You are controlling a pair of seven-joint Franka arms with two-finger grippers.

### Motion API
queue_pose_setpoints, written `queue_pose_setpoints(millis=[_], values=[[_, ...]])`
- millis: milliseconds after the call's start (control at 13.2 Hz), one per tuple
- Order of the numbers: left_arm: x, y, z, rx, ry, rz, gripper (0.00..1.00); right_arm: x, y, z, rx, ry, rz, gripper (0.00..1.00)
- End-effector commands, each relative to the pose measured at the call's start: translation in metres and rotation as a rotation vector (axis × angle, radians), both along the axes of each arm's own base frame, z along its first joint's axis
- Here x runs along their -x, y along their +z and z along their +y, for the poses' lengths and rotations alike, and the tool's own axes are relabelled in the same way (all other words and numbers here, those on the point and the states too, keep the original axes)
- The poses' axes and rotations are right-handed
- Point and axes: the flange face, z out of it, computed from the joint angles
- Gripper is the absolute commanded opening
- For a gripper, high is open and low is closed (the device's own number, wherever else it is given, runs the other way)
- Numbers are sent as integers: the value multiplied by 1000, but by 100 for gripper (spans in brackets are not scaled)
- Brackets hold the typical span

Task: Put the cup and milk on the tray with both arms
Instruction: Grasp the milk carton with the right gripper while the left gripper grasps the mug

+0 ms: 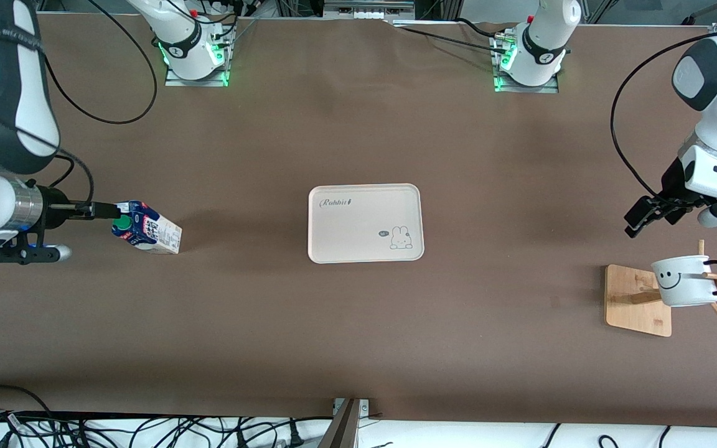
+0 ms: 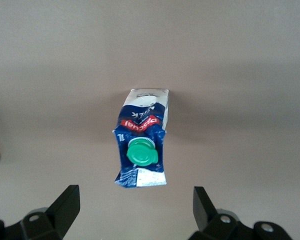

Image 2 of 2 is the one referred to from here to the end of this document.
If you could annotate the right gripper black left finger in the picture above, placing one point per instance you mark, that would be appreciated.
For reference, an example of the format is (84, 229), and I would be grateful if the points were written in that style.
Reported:
(62, 207)

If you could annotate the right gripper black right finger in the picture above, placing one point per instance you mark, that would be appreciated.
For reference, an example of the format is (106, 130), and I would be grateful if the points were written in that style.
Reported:
(203, 210)

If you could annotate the blue white milk carton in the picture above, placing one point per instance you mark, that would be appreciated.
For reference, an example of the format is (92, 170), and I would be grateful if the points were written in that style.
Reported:
(140, 155)

